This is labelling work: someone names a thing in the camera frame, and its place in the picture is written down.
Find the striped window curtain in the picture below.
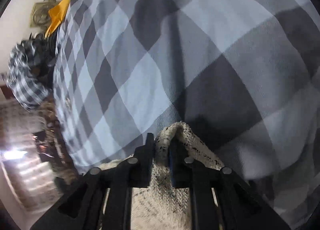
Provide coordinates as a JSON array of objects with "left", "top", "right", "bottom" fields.
[{"left": 0, "top": 102, "right": 58, "bottom": 210}]

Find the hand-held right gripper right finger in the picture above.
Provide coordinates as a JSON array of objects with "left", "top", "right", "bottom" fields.
[{"left": 168, "top": 140, "right": 292, "bottom": 230}]

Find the dark clothes pile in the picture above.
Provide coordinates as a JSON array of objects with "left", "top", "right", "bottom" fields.
[{"left": 30, "top": 32, "right": 59, "bottom": 68}]

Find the blue grey checked bed sheet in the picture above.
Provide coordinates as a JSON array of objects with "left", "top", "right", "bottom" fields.
[{"left": 51, "top": 0, "right": 320, "bottom": 230}]

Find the olive electric fan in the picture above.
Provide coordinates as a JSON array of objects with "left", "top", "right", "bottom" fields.
[{"left": 30, "top": 0, "right": 63, "bottom": 30}]

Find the white speckled fuzzy garment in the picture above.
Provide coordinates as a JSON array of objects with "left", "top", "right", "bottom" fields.
[{"left": 100, "top": 121, "right": 225, "bottom": 230}]

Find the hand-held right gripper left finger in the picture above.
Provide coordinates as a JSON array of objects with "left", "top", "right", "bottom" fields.
[{"left": 30, "top": 132, "right": 154, "bottom": 230}]

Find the yellow cloth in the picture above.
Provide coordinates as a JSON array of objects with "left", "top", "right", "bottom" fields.
[{"left": 44, "top": 0, "right": 75, "bottom": 39}]

